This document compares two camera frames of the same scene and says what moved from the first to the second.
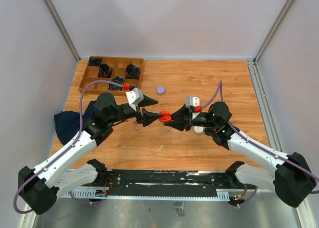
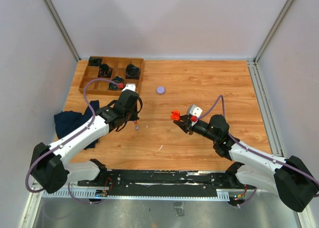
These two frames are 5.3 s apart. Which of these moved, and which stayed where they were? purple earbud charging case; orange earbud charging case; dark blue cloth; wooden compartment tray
Moved: orange earbud charging case
Stayed: purple earbud charging case; dark blue cloth; wooden compartment tray
